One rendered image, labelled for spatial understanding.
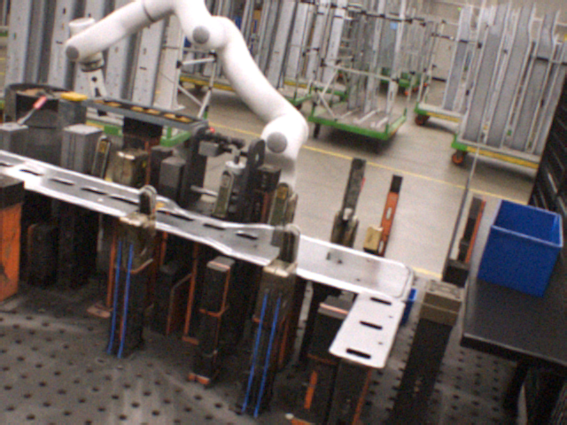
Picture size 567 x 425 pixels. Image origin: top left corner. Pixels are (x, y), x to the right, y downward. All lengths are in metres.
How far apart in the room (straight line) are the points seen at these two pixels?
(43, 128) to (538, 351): 3.64
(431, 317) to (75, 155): 1.08
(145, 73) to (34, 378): 4.64
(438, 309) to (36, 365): 0.88
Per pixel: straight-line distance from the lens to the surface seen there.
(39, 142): 4.41
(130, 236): 1.42
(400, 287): 1.44
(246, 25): 9.44
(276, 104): 2.02
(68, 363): 1.54
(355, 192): 1.59
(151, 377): 1.50
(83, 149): 1.85
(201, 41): 1.93
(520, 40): 8.29
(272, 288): 1.28
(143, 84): 5.93
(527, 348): 1.27
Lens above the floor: 1.55
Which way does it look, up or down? 18 degrees down
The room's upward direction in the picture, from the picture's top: 11 degrees clockwise
